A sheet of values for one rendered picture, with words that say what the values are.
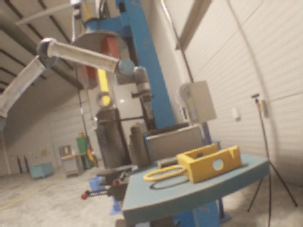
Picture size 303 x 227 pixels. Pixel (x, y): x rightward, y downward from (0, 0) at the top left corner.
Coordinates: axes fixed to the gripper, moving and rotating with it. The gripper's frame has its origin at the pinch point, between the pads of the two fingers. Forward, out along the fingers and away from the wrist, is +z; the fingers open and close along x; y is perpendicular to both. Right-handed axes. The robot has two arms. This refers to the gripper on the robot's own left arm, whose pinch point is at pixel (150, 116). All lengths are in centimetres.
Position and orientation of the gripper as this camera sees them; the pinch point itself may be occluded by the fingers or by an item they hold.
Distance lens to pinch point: 106.6
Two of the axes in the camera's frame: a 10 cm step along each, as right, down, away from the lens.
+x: -0.6, 1.2, 9.9
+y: 9.7, -2.2, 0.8
